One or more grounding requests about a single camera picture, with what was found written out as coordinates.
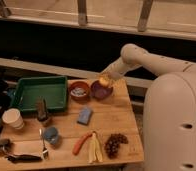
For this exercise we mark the orange red bowl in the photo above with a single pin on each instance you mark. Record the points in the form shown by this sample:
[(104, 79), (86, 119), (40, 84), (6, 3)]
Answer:
[(79, 90)]

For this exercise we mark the yellow red apple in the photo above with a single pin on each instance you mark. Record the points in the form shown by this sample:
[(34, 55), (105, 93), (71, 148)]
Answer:
[(105, 81)]

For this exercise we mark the dark tool bottom left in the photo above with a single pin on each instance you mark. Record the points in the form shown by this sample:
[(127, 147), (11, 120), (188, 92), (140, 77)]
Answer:
[(23, 158)]

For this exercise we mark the dark brown bottle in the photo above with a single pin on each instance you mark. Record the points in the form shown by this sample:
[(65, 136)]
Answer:
[(43, 115)]

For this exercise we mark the blue sponge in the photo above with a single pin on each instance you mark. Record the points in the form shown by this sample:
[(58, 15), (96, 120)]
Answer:
[(84, 115)]

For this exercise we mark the orange carrot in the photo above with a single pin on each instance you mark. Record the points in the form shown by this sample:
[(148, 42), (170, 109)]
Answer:
[(78, 145)]

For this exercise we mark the white tapered gripper body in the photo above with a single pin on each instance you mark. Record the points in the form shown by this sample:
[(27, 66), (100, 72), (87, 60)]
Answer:
[(116, 69)]

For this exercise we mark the green plastic tray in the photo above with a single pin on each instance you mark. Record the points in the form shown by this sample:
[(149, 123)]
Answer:
[(53, 89)]

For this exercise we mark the dark grape bunch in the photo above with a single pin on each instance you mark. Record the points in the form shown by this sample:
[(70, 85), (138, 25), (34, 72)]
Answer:
[(113, 143)]

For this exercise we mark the metal fork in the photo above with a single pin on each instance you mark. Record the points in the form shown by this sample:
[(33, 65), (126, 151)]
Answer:
[(45, 150)]

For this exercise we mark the white paper cup stack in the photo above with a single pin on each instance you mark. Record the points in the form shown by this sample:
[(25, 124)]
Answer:
[(13, 118)]

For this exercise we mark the purple bowl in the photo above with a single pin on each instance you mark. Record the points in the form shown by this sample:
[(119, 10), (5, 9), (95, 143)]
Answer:
[(100, 92)]

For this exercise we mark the blue cup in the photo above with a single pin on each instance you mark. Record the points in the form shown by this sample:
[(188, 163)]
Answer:
[(51, 135)]

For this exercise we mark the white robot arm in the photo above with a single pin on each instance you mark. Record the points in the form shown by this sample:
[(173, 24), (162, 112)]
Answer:
[(169, 114)]

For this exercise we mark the small dark object left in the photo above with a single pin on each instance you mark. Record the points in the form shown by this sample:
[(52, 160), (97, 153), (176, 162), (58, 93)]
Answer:
[(5, 145)]

